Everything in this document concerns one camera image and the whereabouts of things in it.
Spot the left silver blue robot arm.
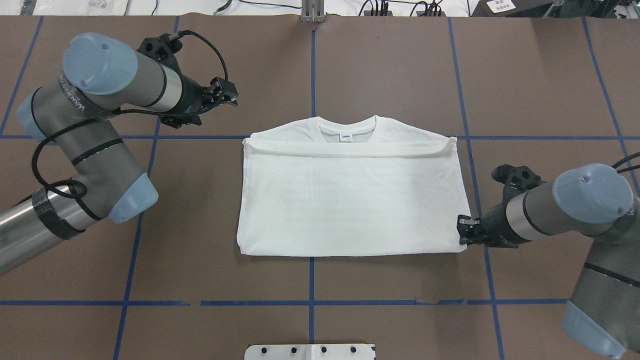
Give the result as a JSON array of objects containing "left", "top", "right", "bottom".
[{"left": 1, "top": 30, "right": 239, "bottom": 274}]

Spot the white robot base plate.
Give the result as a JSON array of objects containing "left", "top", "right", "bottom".
[{"left": 244, "top": 343, "right": 377, "bottom": 360}]

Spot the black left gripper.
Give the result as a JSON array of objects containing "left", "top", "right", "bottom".
[{"left": 137, "top": 32, "right": 239, "bottom": 128}]

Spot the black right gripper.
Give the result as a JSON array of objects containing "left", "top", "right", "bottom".
[{"left": 457, "top": 164, "right": 543, "bottom": 249}]

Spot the white long-sleeve printed shirt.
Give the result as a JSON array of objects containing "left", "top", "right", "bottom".
[{"left": 237, "top": 115, "right": 470, "bottom": 258}]

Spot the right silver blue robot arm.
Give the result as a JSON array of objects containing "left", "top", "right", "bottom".
[{"left": 457, "top": 163, "right": 640, "bottom": 360}]

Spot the aluminium frame post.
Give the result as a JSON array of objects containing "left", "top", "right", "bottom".
[{"left": 301, "top": 0, "right": 326, "bottom": 23}]

